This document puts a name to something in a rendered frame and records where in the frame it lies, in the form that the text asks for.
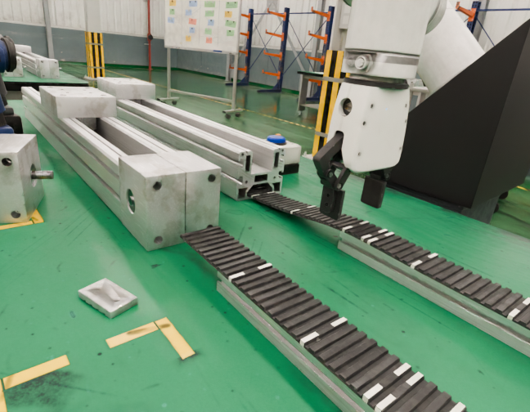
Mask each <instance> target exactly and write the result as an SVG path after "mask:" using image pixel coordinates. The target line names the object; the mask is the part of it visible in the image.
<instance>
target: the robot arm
mask: <svg viewBox="0 0 530 412"><path fill-rule="evenodd" d="M343 1H344V2H345V4H346V5H348V6H350V7H351V12H350V18H349V23H348V33H347V38H346V43H345V48H344V49H345V50H344V58H343V64H342V69H341V72H344V73H350V75H349V77H345V78H344V83H342V84H341V87H340V89H339V94H338V96H337V99H336V102H335V107H334V111H333V114H332V118H331V121H330V129H329V133H328V137H327V142H326V144H325V145H324V146H323V147H322V148H321V149H320V150H319V151H318V152H316V153H315V154H314V156H313V158H312V161H313V163H314V165H315V167H316V170H317V175H318V176H319V178H320V179H321V184H322V185H323V190H322V195H321V204H320V213H322V214H324V215H326V216H327V217H330V218H332V219H334V220H336V221H337V220H339V219H340V217H341V213H342V208H343V204H344V196H345V190H342V188H343V186H344V184H345V182H346V181H347V179H348V177H349V175H350V173H351V172H355V173H361V172H369V174H370V176H369V175H366V177H365V181H364V186H363V190H362V197H361V201H362V202H363V203H364V204H368V205H370V206H371V207H374V208H381V205H382V202H383V197H384V192H385V187H386V184H387V182H386V181H387V180H388V179H389V178H390V177H391V173H390V172H391V170H392V169H393V167H394V166H395V165H396V164H397V163H398V161H399V159H400V156H401V153H402V145H403V141H404V136H405V131H406V121H407V116H408V109H409V98H410V88H409V84H406V83H404V81H405V79H415V75H416V72H417V73H418V75H419V76H420V78H421V79H422V81H423V82H424V85H425V86H426V87H427V88H428V90H429V92H430V94H429V95H428V96H427V97H426V99H427V98H428V97H429V96H431V95H432V94H433V93H435V92H436V91H437V90H438V89H439V88H440V87H442V86H443V85H445V84H446V83H447V82H449V81H450V80H451V79H453V78H454V77H455V76H457V75H458V74H459V73H460V72H461V71H462V70H464V69H465V68H467V67H468V66H469V65H471V64H472V63H473V62H474V61H476V60H477V59H478V58H479V57H480V56H482V55H483V54H484V53H485V52H484V50H483V49H482V48H481V47H480V45H479V44H478V42H477V41H476V39H475V38H474V36H473V35H472V33H471V32H470V31H469V29H468V28H467V27H466V25H465V23H464V22H463V20H462V19H461V18H460V17H459V15H458V14H457V13H456V11H455V9H454V8H453V7H452V5H451V4H450V3H449V1H448V0H343ZM336 169H339V170H342V171H341V173H340V174H339V176H338V178H337V176H336V175H335V170H336Z"/></svg>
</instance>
